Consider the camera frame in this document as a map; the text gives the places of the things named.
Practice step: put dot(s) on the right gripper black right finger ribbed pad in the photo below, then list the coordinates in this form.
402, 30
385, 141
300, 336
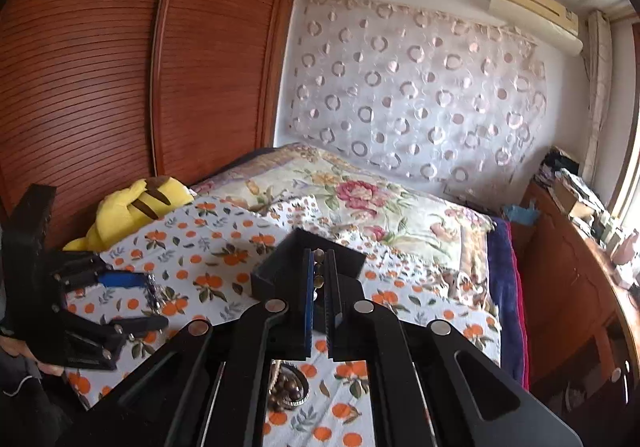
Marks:
429, 385

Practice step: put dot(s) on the brown wooden wardrobe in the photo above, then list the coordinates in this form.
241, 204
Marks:
98, 93

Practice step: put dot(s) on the black square jewelry box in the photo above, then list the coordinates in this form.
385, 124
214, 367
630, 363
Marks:
281, 273

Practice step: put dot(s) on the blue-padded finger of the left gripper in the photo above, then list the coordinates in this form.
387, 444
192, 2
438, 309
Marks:
110, 278

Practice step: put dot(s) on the sheer circle-pattern curtain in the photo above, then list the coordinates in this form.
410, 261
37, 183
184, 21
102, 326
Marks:
450, 105

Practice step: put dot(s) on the blue purple blanket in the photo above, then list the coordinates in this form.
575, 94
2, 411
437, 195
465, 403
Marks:
506, 292

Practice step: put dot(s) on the orange print white bedsheet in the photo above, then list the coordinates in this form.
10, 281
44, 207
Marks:
202, 256

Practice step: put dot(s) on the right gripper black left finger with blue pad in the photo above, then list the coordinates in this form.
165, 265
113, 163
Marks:
208, 385

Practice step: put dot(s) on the clutter pile on dresser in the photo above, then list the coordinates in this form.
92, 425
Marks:
558, 174

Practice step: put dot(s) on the white wall air conditioner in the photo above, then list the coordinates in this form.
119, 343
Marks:
548, 20

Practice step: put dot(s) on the yellow plush toy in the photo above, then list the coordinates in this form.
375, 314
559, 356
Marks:
126, 211

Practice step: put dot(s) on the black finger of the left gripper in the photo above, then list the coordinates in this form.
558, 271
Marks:
130, 325

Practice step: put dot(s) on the brown wooden dresser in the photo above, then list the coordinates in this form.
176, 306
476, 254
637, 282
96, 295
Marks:
580, 325

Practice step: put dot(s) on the floral quilt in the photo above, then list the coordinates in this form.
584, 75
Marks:
411, 221

